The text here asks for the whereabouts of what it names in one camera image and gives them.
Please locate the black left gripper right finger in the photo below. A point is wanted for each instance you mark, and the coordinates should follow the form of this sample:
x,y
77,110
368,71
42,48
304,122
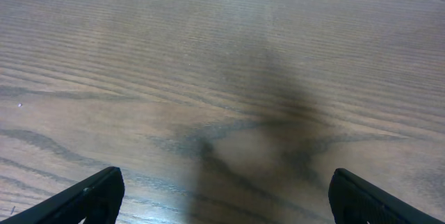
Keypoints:
x,y
354,200

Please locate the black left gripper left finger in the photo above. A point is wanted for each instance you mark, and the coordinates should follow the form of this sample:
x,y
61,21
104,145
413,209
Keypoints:
x,y
96,199

